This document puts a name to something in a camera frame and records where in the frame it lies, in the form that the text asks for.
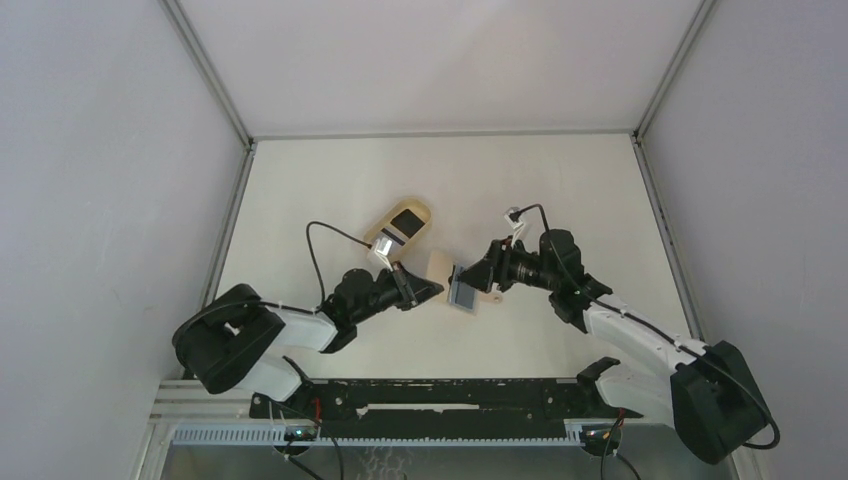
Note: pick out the blue grey credit card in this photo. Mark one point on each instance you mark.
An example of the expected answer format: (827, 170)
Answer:
(460, 295)

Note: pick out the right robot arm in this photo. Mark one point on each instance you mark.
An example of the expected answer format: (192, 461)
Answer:
(705, 393)

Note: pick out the beige leather card holder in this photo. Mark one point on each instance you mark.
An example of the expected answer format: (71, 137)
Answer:
(439, 269)

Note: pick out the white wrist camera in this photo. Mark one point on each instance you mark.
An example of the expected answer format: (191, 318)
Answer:
(384, 251)
(517, 222)

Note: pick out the black card in tray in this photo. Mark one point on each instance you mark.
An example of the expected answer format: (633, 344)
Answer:
(404, 226)

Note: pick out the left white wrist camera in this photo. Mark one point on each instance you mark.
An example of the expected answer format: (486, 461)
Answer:
(384, 251)

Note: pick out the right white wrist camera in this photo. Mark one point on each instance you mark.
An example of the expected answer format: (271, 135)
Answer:
(517, 222)

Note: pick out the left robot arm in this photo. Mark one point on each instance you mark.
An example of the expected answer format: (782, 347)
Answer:
(228, 344)

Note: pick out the beige oval tray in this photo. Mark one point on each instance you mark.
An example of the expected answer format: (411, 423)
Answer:
(412, 203)

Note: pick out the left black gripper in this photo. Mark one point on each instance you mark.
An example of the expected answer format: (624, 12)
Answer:
(420, 290)

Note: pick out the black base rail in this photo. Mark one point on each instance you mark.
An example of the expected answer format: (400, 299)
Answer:
(441, 410)

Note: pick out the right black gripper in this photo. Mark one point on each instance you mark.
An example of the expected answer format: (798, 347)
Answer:
(484, 273)

